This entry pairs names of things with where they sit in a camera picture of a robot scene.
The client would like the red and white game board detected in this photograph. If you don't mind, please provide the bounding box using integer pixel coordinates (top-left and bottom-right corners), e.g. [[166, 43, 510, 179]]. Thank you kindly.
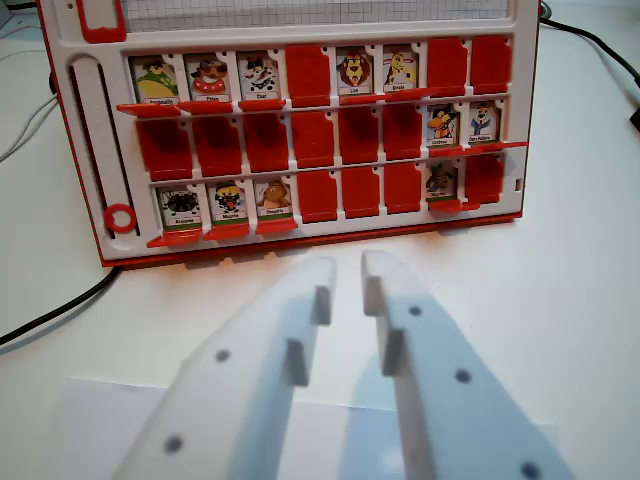
[[37, 0, 542, 271]]

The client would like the black cable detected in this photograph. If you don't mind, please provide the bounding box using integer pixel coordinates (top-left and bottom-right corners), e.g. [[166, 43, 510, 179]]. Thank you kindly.
[[0, 264, 124, 349], [538, 17, 640, 84]]

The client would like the white cable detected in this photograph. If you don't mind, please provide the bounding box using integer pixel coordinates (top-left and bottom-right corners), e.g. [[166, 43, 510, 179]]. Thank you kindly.
[[0, 94, 60, 164]]

